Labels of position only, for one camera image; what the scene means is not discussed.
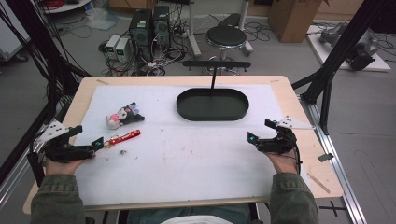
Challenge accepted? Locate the person's right hand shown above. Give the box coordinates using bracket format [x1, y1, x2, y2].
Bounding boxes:
[266, 149, 301, 175]

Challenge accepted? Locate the white desk leg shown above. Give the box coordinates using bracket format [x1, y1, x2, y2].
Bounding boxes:
[237, 0, 255, 57]
[186, 0, 203, 59]

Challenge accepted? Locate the round white table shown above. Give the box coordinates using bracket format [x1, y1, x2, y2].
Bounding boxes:
[39, 0, 93, 15]

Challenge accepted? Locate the person's left hand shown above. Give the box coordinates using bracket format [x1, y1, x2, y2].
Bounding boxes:
[44, 155, 94, 177]

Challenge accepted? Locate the black round stool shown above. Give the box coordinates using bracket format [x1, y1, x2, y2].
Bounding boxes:
[205, 25, 248, 62]

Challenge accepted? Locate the white power supply unit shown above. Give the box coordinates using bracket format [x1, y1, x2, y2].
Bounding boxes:
[105, 34, 121, 60]
[115, 37, 131, 63]

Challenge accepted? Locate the red strap keychain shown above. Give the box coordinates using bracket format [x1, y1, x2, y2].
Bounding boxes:
[103, 129, 142, 149]

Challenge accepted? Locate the aluminium rail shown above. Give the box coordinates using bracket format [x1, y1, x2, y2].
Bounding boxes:
[298, 92, 369, 224]

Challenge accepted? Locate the black T-shaped stand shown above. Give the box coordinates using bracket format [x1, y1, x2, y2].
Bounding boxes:
[181, 60, 252, 91]

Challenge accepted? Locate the black computer tower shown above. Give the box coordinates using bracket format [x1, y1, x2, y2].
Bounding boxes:
[151, 5, 172, 49]
[128, 8, 154, 61]

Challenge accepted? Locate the cardboard box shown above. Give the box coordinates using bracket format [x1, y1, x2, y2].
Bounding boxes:
[267, 0, 325, 44]

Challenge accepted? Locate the grey machine on board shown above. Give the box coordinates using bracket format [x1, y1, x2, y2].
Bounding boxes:
[318, 21, 381, 72]

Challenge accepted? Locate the thin wooden stick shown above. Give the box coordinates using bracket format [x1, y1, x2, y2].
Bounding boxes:
[306, 172, 332, 195]

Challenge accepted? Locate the black oval tray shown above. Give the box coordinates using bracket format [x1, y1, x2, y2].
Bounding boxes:
[176, 88, 250, 122]

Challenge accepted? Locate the white table mat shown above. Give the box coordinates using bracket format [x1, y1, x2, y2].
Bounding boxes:
[74, 84, 308, 207]

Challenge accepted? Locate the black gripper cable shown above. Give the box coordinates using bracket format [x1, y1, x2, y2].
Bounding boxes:
[291, 139, 304, 175]

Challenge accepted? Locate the black metal frame post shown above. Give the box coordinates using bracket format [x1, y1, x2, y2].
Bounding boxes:
[291, 0, 396, 135]
[0, 0, 92, 188]

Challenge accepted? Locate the tangle of floor cables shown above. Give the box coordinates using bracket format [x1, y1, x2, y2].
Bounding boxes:
[98, 18, 191, 77]

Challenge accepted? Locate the black and white plush toy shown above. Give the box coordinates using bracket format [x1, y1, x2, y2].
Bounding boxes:
[105, 102, 146, 131]

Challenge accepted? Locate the black tape piece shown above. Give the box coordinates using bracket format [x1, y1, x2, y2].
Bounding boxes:
[317, 152, 335, 163]

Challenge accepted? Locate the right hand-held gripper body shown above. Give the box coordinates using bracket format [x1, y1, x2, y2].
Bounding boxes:
[256, 116, 316, 156]

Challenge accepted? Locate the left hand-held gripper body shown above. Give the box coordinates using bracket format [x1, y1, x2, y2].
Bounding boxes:
[27, 119, 96, 163]

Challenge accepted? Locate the clear plastic bag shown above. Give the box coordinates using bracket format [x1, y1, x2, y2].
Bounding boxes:
[85, 7, 121, 32]

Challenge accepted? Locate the white floor board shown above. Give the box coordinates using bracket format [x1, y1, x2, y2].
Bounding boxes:
[305, 24, 392, 73]

